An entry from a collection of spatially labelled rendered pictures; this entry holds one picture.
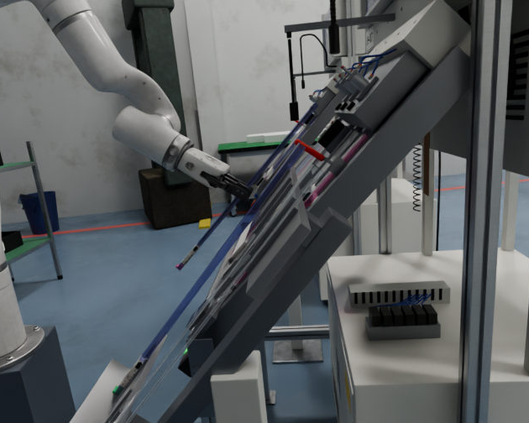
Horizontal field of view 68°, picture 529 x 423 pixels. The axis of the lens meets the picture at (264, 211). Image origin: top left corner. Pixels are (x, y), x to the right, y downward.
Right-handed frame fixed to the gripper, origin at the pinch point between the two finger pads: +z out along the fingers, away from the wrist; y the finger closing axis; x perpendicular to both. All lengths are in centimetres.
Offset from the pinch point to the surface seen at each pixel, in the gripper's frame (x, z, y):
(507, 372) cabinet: 1, 63, -18
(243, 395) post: 11, 13, -47
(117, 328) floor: 137, -25, 112
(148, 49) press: 0, -153, 319
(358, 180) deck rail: -16.9, 16.4, -20.9
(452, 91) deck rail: -36.4, 21.4, -20.9
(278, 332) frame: 54, 39, 49
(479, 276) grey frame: -14, 42, -25
